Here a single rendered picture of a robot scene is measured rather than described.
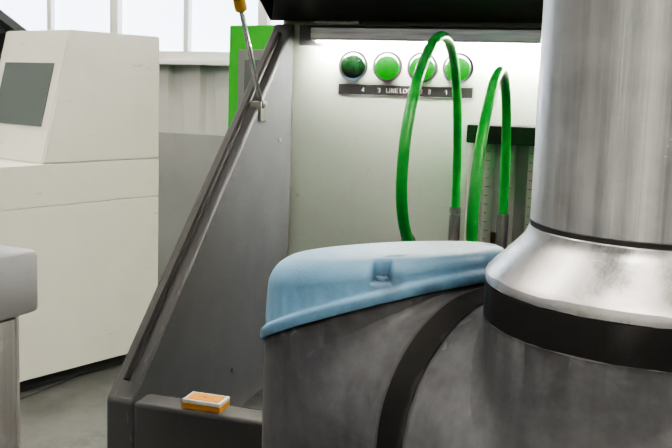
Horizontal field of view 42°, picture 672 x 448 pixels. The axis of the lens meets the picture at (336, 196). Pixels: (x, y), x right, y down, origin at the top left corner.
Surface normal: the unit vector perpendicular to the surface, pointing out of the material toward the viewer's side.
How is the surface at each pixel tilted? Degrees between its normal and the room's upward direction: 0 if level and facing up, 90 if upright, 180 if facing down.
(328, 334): 91
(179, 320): 90
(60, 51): 76
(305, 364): 87
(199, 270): 90
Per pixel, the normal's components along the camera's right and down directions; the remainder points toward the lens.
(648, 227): -0.33, 0.11
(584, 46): -0.83, 0.04
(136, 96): 0.78, 0.11
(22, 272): 0.91, 0.08
